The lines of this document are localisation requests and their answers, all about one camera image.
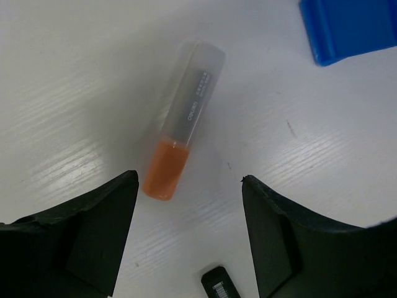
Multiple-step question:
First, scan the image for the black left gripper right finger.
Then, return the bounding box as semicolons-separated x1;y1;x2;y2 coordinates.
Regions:
242;175;396;297

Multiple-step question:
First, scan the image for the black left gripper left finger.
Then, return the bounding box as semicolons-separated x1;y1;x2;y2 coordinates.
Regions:
1;170;138;297

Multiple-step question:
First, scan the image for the black purple highlighter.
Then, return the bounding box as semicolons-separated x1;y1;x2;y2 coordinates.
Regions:
201;266;241;298

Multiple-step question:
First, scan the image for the clear orange highlighter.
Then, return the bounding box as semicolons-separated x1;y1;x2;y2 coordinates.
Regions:
143;43;226;201

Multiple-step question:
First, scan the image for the blue plastic sorting tray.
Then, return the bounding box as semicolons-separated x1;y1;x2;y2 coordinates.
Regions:
299;0;396;66

